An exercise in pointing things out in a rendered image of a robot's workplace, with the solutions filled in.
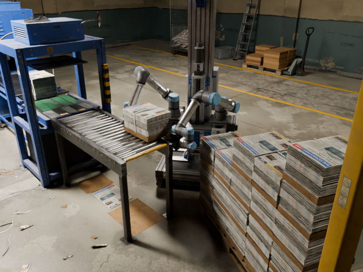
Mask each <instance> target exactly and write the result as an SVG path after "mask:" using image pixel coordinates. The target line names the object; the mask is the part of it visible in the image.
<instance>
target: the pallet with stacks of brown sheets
mask: <svg viewBox="0 0 363 272"><path fill-rule="evenodd" d="M255 51H256V52H255V53H252V54H249V55H246V62H244V63H243V68H246V69H250V70H256V71H261V72H266V73H271V74H276V75H280V76H281V75H283V71H285V70H286V71H288V69H289V68H290V66H291V65H292V63H293V61H294V60H295V54H296V51H297V50H296V49H293V48H288V47H277V46H272V45H265V44H262V45H257V46H256V50H255ZM249 65H250V66H252V65H253V66H258V67H259V69H254V68H250V67H249ZM265 68H268V69H273V70H276V73H275V72H270V71H265Z"/></svg>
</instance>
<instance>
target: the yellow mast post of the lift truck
mask: <svg viewBox="0 0 363 272"><path fill-rule="evenodd" d="M362 228H363V79H362V83H361V88H360V92H359V96H358V101H357V106H356V109H355V113H354V118H353V122H352V127H351V131H350V134H349V139H348V143H347V147H346V152H345V156H344V161H343V164H342V169H341V173H340V178H339V182H338V186H337V191H336V194H335V198H334V203H333V207H332V212H331V216H330V221H329V224H328V229H327V233H326V237H325V242H324V246H323V249H322V254H321V258H320V263H319V267H318V272H350V271H351V267H352V263H353V260H354V256H355V252H356V250H357V246H358V243H359V239H360V235H361V232H362Z"/></svg>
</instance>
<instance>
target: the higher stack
mask: <svg viewBox="0 0 363 272"><path fill-rule="evenodd" d="M347 143H348V138H346V137H343V136H342V135H336V136H331V137H325V138H320V139H316V138H313V140H308V141H301V142H295V143H292V144H289V145H288V147H287V148H288V149H287V158H286V159H287V160H286V165H285V170H284V173H286V174H287V175H288V176H289V177H290V178H292V179H293V180H294V181H296V182H297V183H298V184H299V185H301V186H302V187H303V188H305V189H306V190H307V191H309V192H310V193H311V194H312V195H314V196H315V197H316V198H318V199H319V198H323V197H326V196H330V195H335V194H336V191H337V186H338V182H339V178H340V173H341V169H342V164H343V161H344V156H345V152H346V147H347ZM281 184H282V185H281V188H280V189H281V190H280V194H279V195H280V197H281V198H280V203H279V206H280V207H281V208H282V209H283V210H284V211H285V212H286V213H287V214H288V215H289V216H290V217H291V218H292V219H293V220H294V221H296V222H297V223H298V224H299V225H300V226H301V227H302V228H303V229H304V230H306V231H307V232H308V233H309V234H310V235H312V234H315V233H318V232H322V231H325V230H327V229H328V224H329V221H330V216H331V212H332V207H333V203H334V201H332V202H328V203H325V204H322V205H317V206H316V205H315V204H314V203H313V202H312V201H310V200H309V199H308V198H307V197H305V196H304V195H302V194H301V193H300V192H299V191H298V190H296V189H295V188H294V187H293V186H291V185H290V184H289V183H288V182H287V181H285V180H284V179H283V180H282V183H281ZM276 218H277V219H276V226H275V228H274V236H275V237H276V238H277V239H278V240H279V241H280V242H281V243H282V244H283V245H284V246H285V248H286V249H287V250H288V251H289V252H290V253H291V254H292V255H293V256H294V257H295V258H296V259H297V261H298V262H299V263H300V264H301V265H302V266H303V268H304V267H305V266H308V265H310V264H314V263H316V262H319V261H320V258H321V254H322V249H323V246H324V242H325V237H326V236H323V237H320V238H317V239H314V240H310V241H309V240H308V239H307V238H305V237H304V236H303V235H302V234H301V233H300V232H299V231H298V230H297V229H296V228H295V227H294V226H293V225H292V224H291V223H290V222H289V221H288V220H287V219H286V218H285V217H283V216H282V215H281V214H280V213H279V212H277V217H276ZM272 244H273V245H272V248H271V255H272V256H271V260H270V262H271V263H272V265H273V266H274V267H275V269H276V270H277V271H278V272H301V270H300V269H299V268H298V267H297V266H296V265H295V264H294V263H293V262H292V261H291V259H290V258H289V257H288V256H287V255H286V254H285V253H284V252H283V251H282V250H281V248H280V247H279V246H278V245H277V244H276V243H275V242H274V241H273V243H272Z"/></svg>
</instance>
